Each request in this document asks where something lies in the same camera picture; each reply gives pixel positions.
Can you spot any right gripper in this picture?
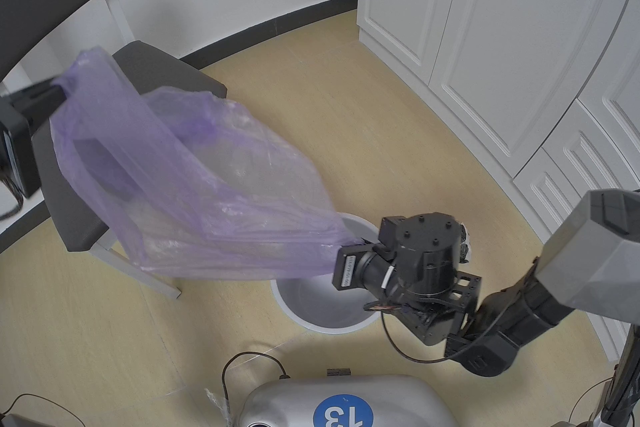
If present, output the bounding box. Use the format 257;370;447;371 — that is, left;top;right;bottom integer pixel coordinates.
331;244;399;301

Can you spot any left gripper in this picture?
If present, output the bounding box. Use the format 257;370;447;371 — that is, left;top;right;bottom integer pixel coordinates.
0;77;67;135

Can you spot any purple plastic bag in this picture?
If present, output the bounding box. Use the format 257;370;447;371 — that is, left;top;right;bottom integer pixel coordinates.
49;46;363;283

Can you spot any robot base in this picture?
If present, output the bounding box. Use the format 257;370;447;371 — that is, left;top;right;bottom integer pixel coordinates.
239;369;458;427

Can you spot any white trash bin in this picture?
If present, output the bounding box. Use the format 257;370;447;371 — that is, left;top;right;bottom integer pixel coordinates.
270;212;383;333

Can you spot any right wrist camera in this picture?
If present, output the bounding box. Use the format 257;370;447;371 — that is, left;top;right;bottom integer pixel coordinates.
378;216;407;261

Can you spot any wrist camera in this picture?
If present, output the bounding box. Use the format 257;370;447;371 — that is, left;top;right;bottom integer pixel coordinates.
0;112;42;199
378;216;407;261

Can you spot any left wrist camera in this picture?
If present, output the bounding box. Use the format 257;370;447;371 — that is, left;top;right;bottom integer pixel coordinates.
0;112;42;199

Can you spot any black cable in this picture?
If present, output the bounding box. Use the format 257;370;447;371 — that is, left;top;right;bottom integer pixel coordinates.
221;352;292;416
569;377;617;427
0;167;24;221
0;393;82;427
381;309;481;364

